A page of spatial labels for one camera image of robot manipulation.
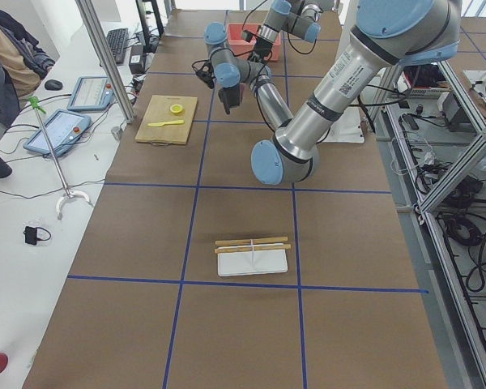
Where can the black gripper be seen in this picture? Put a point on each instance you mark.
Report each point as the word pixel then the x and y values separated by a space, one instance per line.
pixel 228 96
pixel 262 43

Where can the black keyboard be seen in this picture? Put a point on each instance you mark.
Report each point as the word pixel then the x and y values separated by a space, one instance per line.
pixel 117 41

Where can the yellow lemon slice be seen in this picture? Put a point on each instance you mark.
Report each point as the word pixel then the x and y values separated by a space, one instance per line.
pixel 176 108

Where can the small black strap device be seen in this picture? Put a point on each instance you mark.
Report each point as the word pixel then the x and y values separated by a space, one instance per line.
pixel 35 234

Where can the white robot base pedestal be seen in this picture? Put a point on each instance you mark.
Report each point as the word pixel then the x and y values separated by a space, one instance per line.
pixel 347 129

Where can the blue teach pendant near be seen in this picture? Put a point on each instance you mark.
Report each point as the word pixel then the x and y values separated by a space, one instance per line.
pixel 64 129

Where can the bamboo cutting board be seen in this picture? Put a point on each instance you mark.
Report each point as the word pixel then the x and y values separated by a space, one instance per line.
pixel 158 111

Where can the black power adapter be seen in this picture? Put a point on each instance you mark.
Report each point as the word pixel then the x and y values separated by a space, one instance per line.
pixel 137 60

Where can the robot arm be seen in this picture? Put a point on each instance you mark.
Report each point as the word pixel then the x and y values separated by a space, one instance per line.
pixel 386 33
pixel 298 18

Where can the wooden rod near tray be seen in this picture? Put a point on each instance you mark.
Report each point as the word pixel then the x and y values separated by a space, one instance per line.
pixel 240 249

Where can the blue teach pendant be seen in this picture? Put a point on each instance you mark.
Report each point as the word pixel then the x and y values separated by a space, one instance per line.
pixel 64 129
pixel 91 94

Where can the white rectangular tray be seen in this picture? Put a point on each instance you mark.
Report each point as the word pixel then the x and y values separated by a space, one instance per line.
pixel 238 264

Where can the pink plastic bin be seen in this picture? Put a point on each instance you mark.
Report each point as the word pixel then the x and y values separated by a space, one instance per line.
pixel 242 48

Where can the blue teach pendant far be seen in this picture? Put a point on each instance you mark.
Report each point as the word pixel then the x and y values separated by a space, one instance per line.
pixel 91 94

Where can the black computer mouse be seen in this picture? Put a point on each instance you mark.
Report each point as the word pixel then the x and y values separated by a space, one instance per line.
pixel 53 85

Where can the seated person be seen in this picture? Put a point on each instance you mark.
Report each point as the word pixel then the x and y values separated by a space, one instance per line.
pixel 23 65

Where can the metal stand with green clip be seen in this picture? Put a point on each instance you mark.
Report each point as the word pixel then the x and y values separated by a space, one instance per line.
pixel 68 192

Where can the aluminium frame post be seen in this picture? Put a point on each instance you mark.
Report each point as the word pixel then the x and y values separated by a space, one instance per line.
pixel 103 52

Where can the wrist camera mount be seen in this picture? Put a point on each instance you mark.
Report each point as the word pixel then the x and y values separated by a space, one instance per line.
pixel 204 71
pixel 248 36

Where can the yellow plastic knife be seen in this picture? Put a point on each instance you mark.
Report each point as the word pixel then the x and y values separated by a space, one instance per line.
pixel 166 123

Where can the white rod holder clip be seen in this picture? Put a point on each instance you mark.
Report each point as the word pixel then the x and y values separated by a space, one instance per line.
pixel 254 247

